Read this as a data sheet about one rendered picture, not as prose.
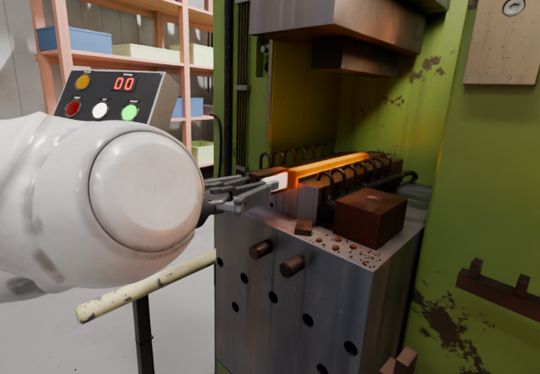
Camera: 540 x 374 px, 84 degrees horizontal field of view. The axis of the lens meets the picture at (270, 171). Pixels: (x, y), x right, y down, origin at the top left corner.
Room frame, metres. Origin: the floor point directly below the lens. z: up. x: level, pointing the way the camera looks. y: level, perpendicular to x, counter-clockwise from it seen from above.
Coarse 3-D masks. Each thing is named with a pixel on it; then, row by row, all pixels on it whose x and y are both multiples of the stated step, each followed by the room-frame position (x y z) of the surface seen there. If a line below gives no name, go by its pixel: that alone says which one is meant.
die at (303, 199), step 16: (304, 160) 0.82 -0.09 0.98; (320, 160) 0.78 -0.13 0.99; (384, 160) 0.81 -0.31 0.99; (400, 160) 0.82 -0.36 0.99; (304, 176) 0.58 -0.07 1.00; (336, 176) 0.62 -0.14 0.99; (352, 176) 0.62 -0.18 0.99; (368, 176) 0.68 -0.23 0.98; (288, 192) 0.58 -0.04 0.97; (304, 192) 0.55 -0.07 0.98; (320, 192) 0.53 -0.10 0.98; (336, 192) 0.58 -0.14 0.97; (272, 208) 0.60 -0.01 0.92; (288, 208) 0.58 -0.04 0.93; (304, 208) 0.55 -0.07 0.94
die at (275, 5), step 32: (256, 0) 0.65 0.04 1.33; (288, 0) 0.60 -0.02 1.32; (320, 0) 0.55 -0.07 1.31; (352, 0) 0.57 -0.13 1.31; (384, 0) 0.66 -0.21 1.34; (256, 32) 0.65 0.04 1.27; (288, 32) 0.62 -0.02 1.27; (320, 32) 0.61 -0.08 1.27; (352, 32) 0.59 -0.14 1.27; (384, 32) 0.67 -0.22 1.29; (416, 32) 0.80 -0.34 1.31
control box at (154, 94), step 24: (72, 72) 0.94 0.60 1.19; (96, 72) 0.92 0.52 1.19; (120, 72) 0.89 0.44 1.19; (144, 72) 0.87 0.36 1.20; (72, 96) 0.90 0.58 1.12; (96, 96) 0.87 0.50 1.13; (120, 96) 0.85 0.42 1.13; (144, 96) 0.83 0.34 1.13; (168, 96) 0.86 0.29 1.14; (96, 120) 0.83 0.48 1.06; (120, 120) 0.81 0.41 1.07; (144, 120) 0.79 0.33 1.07; (168, 120) 0.85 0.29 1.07
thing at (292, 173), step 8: (360, 152) 0.82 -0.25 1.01; (328, 160) 0.70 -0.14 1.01; (336, 160) 0.71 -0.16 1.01; (344, 160) 0.71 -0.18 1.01; (352, 160) 0.74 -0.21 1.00; (272, 168) 0.56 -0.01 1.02; (280, 168) 0.56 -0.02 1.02; (296, 168) 0.61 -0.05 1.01; (304, 168) 0.61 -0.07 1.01; (312, 168) 0.62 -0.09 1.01; (320, 168) 0.64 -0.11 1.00; (256, 176) 0.50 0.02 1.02; (264, 176) 0.51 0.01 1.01; (288, 176) 0.56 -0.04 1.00; (296, 176) 0.56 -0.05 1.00; (288, 184) 0.56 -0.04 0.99; (272, 192) 0.53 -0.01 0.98
